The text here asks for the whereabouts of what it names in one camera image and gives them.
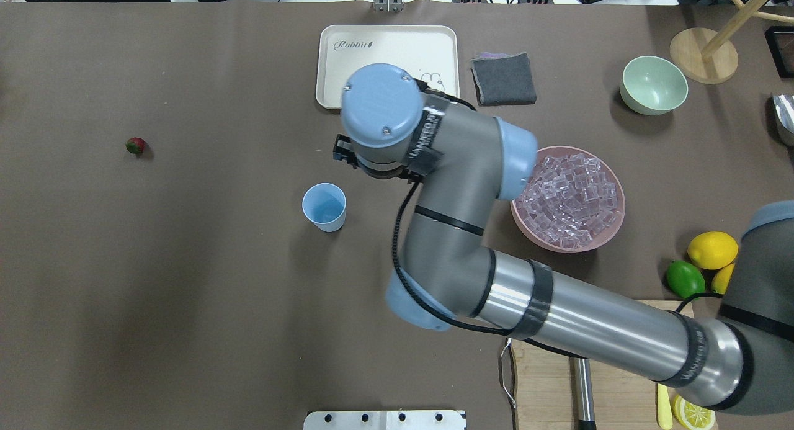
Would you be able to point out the pink bowl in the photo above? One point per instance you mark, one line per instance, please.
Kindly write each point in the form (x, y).
(611, 231)

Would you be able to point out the wooden cup tree stand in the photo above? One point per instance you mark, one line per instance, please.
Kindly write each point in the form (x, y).
(708, 56)

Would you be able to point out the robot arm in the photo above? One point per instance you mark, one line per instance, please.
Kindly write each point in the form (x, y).
(446, 273)

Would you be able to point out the light blue cup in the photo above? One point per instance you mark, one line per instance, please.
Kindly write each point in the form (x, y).
(325, 205)

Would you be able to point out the red strawberry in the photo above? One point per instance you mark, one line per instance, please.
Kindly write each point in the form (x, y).
(136, 145)

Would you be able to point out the pile of clear ice cubes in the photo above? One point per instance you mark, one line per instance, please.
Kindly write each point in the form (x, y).
(574, 200)

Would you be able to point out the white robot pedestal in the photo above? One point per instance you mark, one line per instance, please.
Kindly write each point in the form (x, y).
(387, 419)

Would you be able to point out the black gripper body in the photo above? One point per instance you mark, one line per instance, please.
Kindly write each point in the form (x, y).
(343, 151)

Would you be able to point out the lemon slice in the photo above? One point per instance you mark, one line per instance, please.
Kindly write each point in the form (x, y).
(692, 416)

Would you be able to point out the wooden cutting board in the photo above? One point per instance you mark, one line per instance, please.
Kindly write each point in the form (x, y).
(540, 389)

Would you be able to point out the green lime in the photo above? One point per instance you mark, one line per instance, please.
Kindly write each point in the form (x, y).
(684, 279)

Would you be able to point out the grey folded cloth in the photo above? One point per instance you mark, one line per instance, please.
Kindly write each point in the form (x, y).
(503, 79)

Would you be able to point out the green bowl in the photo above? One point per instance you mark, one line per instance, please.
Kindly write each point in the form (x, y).
(651, 85)

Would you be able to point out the beige tray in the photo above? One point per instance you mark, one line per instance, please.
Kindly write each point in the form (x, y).
(427, 52)

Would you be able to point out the metal ice scoop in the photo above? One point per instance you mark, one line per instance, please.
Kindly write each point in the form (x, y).
(783, 110)

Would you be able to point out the yellow plastic knife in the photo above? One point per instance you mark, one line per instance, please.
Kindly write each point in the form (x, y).
(663, 407)

